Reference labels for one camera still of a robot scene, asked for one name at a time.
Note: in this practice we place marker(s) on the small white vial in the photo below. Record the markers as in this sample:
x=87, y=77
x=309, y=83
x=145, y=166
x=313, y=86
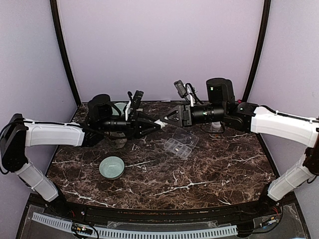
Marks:
x=161, y=123

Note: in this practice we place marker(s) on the white pill bottle orange label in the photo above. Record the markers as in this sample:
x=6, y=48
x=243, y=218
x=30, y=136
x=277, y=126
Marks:
x=215, y=129

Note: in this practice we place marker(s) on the black front rail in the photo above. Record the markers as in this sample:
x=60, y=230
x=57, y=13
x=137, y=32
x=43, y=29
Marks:
x=97, y=215

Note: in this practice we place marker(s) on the clear plastic pill organizer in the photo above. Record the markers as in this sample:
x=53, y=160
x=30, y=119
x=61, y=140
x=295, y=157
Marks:
x=184, y=141

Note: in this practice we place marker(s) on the right black frame post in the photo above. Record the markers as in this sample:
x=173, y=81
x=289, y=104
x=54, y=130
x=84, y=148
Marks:
x=258, y=49

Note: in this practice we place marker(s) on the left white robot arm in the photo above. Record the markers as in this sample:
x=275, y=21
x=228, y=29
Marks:
x=21, y=133

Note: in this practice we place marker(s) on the left black frame post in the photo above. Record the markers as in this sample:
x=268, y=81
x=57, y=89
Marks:
x=63, y=51

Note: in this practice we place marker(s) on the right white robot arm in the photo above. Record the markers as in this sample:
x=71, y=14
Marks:
x=248, y=117

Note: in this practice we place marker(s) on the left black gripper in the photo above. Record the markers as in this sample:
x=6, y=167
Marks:
x=133, y=126

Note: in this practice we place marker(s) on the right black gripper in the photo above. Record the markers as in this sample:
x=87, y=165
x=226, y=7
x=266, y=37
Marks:
x=186, y=117

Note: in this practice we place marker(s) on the celadon bowl on plate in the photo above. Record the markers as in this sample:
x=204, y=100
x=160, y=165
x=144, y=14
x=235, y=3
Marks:
x=121, y=106

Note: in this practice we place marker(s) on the white slotted cable duct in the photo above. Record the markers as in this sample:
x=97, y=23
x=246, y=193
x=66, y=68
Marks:
x=119, y=230

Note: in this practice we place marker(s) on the white ceramic mug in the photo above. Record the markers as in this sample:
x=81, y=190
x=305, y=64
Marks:
x=116, y=142

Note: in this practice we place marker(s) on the celadon bowl front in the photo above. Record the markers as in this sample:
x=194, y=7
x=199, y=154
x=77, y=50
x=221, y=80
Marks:
x=112, y=167

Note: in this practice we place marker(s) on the black frame post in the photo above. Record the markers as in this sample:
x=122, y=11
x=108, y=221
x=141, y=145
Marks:
x=63, y=51
x=258, y=49

